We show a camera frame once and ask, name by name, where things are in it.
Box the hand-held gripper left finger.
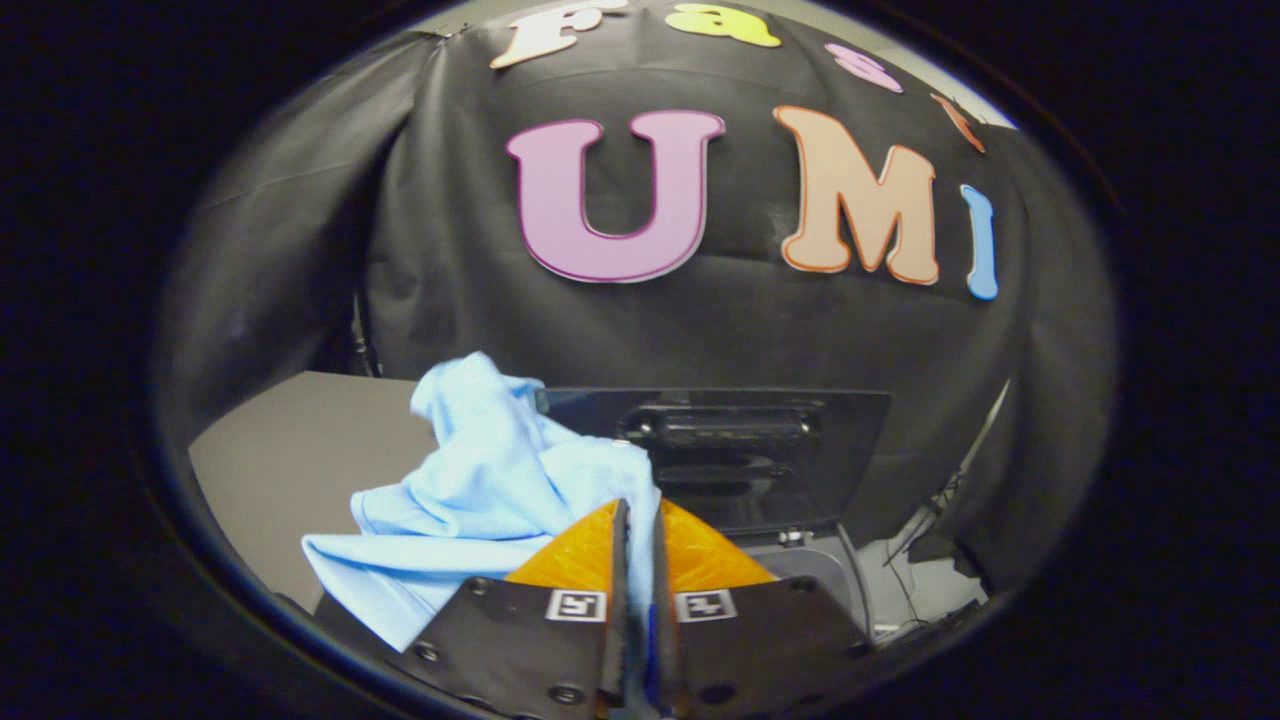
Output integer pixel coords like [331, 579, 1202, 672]
[395, 498, 633, 720]

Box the black backdrop cloth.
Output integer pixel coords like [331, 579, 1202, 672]
[155, 0, 1116, 591]

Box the dark and beige cabinet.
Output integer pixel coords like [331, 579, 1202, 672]
[188, 372, 441, 611]

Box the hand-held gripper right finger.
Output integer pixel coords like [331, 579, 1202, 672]
[650, 498, 871, 720]

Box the dark washing machine lid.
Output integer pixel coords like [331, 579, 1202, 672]
[537, 388, 891, 536]

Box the light blue garment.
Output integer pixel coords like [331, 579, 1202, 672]
[302, 352, 663, 651]

